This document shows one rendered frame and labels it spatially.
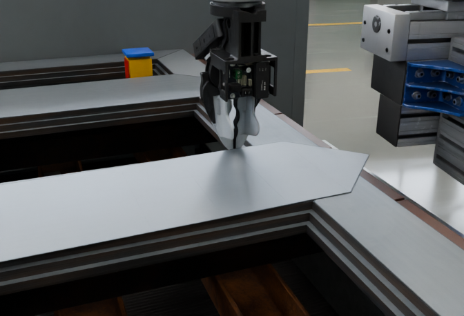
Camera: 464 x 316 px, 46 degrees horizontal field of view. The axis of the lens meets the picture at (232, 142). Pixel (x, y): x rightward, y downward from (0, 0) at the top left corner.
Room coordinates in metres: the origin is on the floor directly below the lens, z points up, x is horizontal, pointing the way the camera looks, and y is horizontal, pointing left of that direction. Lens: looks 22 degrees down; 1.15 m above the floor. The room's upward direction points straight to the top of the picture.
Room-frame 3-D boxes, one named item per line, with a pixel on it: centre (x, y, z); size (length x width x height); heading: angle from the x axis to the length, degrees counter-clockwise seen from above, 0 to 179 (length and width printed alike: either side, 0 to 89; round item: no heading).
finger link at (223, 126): (0.71, 0.01, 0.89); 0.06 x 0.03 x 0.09; 21
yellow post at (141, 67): (1.21, 0.21, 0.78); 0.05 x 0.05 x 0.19; 21
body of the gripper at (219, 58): (0.71, -0.01, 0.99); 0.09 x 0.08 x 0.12; 20
